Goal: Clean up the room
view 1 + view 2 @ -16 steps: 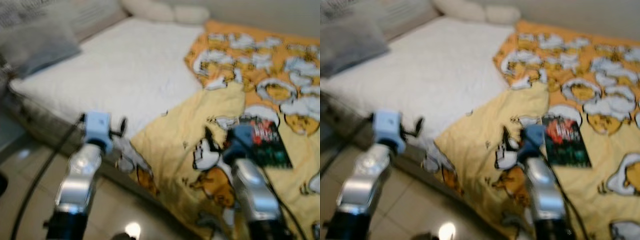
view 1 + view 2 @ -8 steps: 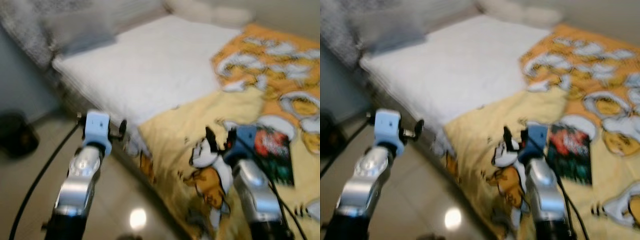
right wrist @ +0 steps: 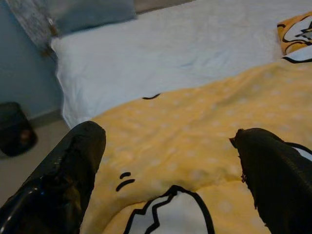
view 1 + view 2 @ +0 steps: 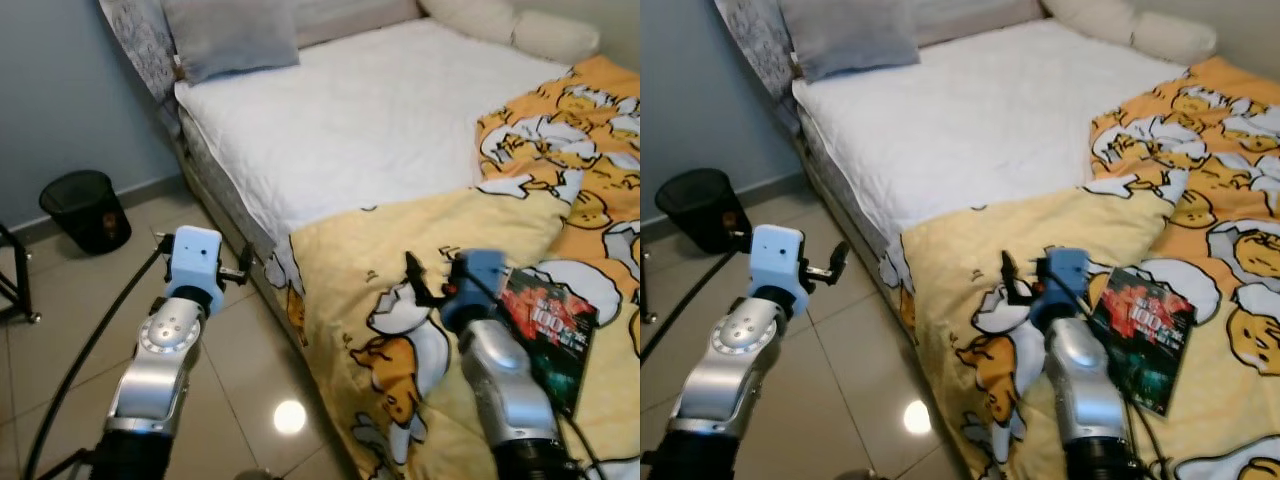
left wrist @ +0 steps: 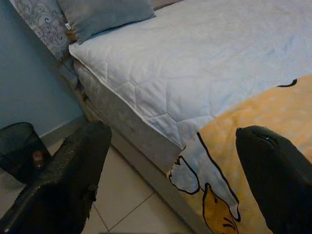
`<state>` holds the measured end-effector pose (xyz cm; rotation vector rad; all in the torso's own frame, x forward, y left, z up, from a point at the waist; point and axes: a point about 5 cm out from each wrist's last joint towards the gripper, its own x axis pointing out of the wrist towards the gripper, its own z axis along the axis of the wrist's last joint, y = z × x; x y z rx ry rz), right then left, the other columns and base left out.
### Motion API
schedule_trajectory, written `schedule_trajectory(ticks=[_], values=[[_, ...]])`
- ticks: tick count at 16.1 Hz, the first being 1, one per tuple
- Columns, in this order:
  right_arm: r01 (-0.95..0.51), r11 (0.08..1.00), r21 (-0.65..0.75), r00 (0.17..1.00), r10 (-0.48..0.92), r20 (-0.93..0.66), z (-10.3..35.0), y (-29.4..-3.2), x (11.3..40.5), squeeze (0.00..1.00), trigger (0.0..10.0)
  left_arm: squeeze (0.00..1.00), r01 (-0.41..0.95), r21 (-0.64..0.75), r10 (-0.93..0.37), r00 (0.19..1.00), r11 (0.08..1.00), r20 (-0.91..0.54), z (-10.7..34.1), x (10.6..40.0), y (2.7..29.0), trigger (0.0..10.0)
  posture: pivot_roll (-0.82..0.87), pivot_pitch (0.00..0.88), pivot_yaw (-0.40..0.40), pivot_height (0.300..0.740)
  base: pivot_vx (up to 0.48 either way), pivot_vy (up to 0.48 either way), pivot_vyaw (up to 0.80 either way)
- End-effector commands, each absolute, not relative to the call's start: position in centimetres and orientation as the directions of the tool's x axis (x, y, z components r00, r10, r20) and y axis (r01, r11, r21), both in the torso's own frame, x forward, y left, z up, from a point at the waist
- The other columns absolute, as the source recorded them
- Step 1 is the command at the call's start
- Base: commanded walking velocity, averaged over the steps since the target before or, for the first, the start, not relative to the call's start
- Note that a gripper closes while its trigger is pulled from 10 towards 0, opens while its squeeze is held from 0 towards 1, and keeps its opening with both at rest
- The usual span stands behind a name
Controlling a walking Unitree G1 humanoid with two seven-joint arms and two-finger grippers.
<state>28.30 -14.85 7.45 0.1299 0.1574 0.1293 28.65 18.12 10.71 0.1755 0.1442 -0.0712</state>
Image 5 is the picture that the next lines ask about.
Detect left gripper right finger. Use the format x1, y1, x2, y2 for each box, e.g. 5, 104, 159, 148
235, 125, 312, 234

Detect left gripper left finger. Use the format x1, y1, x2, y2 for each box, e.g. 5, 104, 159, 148
0, 120, 113, 234

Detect yellow duck print blanket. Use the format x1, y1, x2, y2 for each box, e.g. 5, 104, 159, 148
167, 75, 312, 234

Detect black mesh waste bin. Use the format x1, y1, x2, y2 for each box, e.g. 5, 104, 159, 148
0, 121, 53, 185

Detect grey patterned mattress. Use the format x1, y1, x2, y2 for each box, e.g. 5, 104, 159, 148
72, 59, 186, 174

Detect white quilted mattress pad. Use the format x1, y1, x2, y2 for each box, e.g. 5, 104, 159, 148
68, 0, 312, 151

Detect grey floral print pillow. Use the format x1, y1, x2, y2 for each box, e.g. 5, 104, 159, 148
9, 0, 74, 63

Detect plain grey pillow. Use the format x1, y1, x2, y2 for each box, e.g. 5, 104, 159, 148
57, 0, 156, 45

